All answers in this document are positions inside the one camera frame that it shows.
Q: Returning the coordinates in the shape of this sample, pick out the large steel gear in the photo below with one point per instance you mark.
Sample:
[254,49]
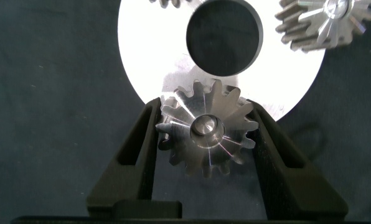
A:
[185,146]

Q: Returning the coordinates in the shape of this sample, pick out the round white plate with pins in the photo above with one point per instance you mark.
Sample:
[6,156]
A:
[151,46]

